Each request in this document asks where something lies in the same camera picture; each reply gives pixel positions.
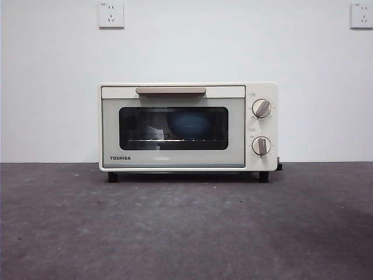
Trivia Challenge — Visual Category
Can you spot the blue ribbed bowl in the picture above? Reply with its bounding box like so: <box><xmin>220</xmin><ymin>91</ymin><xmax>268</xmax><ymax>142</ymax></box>
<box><xmin>166</xmin><ymin>111</ymin><xmax>216</xmax><ymax>141</ymax></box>

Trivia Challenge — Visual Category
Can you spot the white wall socket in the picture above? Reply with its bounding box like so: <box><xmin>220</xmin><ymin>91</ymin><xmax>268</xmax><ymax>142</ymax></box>
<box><xmin>350</xmin><ymin>2</ymin><xmax>373</xmax><ymax>30</ymax></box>
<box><xmin>98</xmin><ymin>2</ymin><xmax>125</xmax><ymax>30</ymax></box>

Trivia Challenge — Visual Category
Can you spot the metal wire oven rack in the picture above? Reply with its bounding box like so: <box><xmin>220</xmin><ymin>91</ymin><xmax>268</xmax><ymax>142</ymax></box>
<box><xmin>128</xmin><ymin>138</ymin><xmax>227</xmax><ymax>145</ymax></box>

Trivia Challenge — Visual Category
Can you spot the white Toshiba toaster oven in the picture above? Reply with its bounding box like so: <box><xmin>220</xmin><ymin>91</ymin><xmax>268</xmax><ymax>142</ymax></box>
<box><xmin>98</xmin><ymin>82</ymin><xmax>284</xmax><ymax>184</ymax></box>

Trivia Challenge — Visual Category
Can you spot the beige oven knob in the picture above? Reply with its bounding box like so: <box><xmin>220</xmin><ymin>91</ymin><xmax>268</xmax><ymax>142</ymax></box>
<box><xmin>251</xmin><ymin>136</ymin><xmax>272</xmax><ymax>156</ymax></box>
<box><xmin>251</xmin><ymin>99</ymin><xmax>273</xmax><ymax>120</ymax></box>

